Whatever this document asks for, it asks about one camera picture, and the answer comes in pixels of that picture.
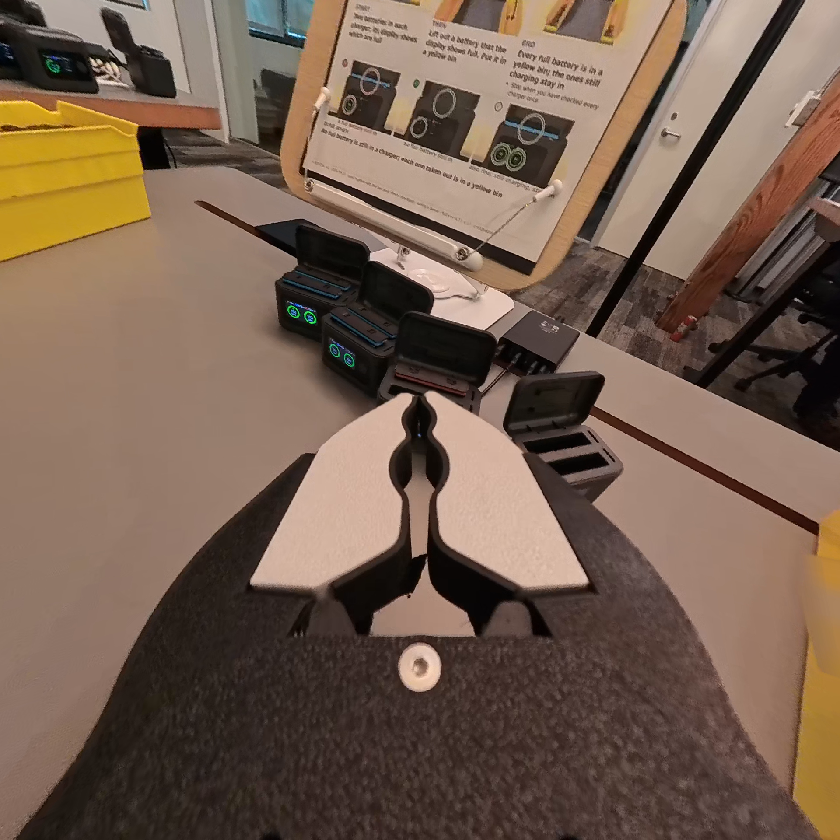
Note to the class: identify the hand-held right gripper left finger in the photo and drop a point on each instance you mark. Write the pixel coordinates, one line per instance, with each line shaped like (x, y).
(335, 512)

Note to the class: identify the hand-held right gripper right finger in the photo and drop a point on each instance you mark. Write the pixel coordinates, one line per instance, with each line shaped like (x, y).
(512, 512)

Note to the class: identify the black battery charging case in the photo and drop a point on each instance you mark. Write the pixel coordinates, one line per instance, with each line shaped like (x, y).
(53, 59)
(571, 453)
(446, 344)
(315, 315)
(355, 357)

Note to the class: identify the yellow plastic bin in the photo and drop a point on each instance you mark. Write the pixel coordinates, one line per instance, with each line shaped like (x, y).
(66, 184)
(820, 683)

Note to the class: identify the black multi-port power hub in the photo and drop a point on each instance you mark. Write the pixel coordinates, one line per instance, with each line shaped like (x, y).
(536, 344)

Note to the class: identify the white stand base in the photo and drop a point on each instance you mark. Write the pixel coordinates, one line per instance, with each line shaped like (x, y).
(453, 295)

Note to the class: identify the dark flat pad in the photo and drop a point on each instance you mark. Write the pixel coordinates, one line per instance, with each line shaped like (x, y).
(278, 236)

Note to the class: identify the wooden desk black legs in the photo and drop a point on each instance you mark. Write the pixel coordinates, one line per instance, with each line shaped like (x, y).
(788, 302)

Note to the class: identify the wooden sign board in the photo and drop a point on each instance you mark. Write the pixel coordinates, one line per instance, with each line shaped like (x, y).
(630, 158)

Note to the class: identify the black pole stand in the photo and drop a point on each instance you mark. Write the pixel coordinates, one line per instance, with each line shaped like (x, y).
(696, 158)

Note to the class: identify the white instruction sheet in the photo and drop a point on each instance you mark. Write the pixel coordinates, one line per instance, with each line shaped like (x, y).
(525, 79)

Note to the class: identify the white door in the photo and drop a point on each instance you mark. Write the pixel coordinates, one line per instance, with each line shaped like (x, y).
(696, 79)

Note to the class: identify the dark desk device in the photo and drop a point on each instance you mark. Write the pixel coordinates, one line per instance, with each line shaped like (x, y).
(138, 59)

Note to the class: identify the wooden post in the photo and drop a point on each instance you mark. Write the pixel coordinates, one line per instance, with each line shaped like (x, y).
(748, 217)

